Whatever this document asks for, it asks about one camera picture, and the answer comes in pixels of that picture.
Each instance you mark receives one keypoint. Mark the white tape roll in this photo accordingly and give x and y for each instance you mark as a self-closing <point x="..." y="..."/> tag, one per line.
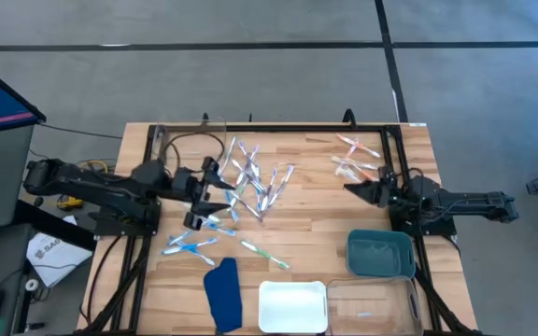
<point x="32" y="284"/>

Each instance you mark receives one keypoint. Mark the clear plastic bin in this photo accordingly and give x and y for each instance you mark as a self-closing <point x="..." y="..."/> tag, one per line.
<point x="159" y="135"/>
<point x="372" y="298"/>

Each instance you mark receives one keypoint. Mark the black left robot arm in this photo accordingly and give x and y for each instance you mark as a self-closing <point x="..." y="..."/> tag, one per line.
<point x="96" y="186"/>

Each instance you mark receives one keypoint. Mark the white plastic bin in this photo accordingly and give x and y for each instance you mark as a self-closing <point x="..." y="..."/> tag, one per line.
<point x="292" y="308"/>

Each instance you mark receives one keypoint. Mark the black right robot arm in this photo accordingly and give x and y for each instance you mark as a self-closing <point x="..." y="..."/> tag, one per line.
<point x="460" y="203"/>

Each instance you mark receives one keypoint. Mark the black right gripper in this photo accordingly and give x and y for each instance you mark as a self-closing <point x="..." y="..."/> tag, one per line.
<point x="387" y="189"/>

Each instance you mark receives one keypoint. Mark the green toothbrush in wrapper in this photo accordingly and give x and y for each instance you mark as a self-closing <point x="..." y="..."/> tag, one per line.
<point x="242" y="188"/>
<point x="264" y="254"/>

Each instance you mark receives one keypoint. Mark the dark blue cloth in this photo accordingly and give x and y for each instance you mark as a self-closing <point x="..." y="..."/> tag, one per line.
<point x="223" y="298"/>

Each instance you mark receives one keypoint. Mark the white printed paper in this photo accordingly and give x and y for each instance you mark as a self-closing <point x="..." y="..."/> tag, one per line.
<point x="54" y="259"/>

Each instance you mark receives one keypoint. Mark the black aluminium table frame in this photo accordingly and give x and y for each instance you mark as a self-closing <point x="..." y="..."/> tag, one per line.
<point x="297" y="128"/>

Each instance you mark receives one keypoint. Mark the teal plastic bin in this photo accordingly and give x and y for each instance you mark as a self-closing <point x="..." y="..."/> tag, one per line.
<point x="378" y="254"/>

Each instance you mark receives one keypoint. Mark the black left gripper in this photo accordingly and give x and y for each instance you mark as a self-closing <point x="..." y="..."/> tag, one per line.
<point x="192" y="184"/>

